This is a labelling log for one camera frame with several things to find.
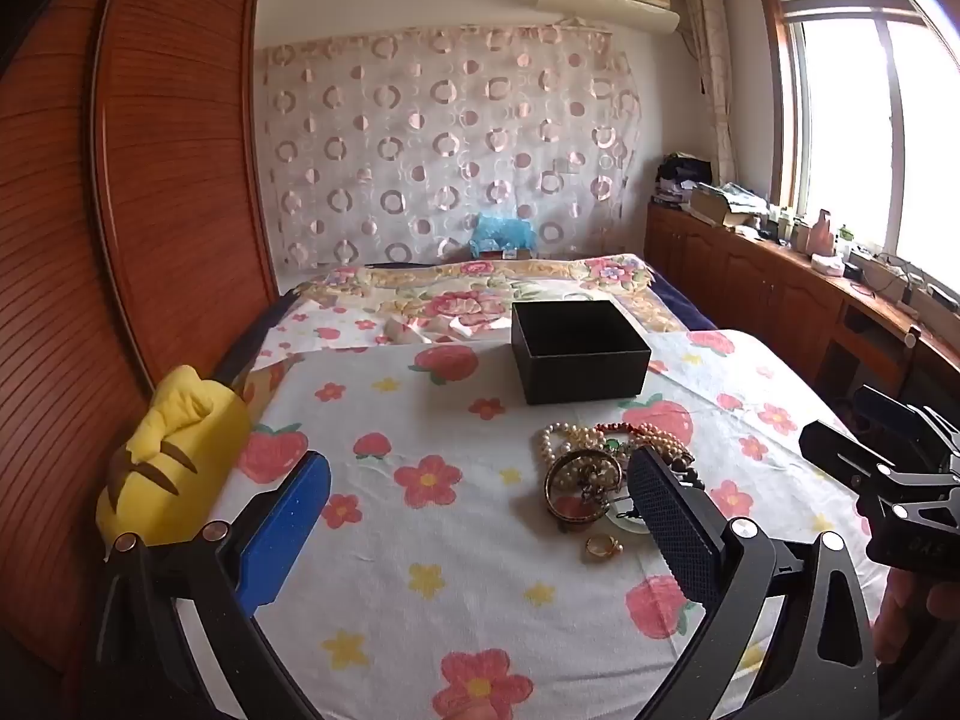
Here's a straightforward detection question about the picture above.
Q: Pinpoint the floral blanket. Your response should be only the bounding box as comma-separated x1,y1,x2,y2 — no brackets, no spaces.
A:
281,255,691,355

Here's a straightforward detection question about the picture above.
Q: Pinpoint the dark blue bed sheet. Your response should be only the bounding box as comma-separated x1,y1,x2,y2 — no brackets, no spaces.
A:
646,268,722,332

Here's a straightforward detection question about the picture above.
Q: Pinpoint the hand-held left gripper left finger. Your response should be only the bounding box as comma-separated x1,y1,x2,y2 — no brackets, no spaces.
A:
79,450,335,720

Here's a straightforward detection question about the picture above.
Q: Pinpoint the black jewelry box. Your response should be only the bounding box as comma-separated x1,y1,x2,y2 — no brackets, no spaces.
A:
511,299,652,407

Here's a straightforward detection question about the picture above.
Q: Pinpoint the yellow plush pillow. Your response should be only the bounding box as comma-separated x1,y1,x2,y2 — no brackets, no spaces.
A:
96,364,253,550

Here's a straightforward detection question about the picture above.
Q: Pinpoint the wooden low cabinet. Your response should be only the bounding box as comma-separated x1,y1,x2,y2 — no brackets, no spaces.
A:
643,201,960,432

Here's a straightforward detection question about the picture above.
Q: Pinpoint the cardboard box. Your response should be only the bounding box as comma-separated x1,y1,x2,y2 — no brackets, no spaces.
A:
688,186,760,231

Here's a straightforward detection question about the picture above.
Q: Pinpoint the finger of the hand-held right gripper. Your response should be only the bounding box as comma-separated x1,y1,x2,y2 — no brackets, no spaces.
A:
853,385,960,455
799,422,897,485

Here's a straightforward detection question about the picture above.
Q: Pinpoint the pale green jade bangle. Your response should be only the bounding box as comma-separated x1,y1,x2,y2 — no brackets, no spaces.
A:
609,504,655,539

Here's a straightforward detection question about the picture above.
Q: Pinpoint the pile of clothes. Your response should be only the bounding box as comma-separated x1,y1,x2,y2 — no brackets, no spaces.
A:
655,153,715,205

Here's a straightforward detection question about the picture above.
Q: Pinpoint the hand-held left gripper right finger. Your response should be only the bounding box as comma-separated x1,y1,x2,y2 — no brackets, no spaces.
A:
626,444,882,720

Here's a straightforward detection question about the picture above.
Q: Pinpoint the circle print sheer curtain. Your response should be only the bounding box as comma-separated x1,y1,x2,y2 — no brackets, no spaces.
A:
255,19,646,276

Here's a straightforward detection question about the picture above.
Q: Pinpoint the patterned window curtain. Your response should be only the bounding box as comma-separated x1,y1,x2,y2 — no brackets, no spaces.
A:
681,0,737,187

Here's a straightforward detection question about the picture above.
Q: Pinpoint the pearl necklace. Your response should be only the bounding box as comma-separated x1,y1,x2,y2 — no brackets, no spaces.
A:
535,420,695,482

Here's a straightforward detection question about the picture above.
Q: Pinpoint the wooden slatted wardrobe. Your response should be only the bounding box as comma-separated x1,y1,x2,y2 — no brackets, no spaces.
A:
0,0,284,683

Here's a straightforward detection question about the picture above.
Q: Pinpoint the person's right hand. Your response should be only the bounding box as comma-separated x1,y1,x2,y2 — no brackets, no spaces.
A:
876,561,960,667

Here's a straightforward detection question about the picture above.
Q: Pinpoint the dark bead necklace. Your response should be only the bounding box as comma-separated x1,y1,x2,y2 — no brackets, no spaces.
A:
666,448,704,490

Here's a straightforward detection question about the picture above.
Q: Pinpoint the blue plastic bag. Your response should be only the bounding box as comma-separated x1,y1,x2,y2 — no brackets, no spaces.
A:
470,213,536,257

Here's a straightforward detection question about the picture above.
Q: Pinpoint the wooden frame window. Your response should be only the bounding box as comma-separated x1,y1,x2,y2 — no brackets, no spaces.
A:
756,0,960,295

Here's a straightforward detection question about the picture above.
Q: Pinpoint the pink bottle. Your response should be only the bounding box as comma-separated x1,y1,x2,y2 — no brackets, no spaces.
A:
805,208,836,257

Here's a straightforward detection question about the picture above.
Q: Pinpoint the ornate dark bangle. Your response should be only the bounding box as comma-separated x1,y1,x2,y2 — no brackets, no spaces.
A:
544,449,617,535

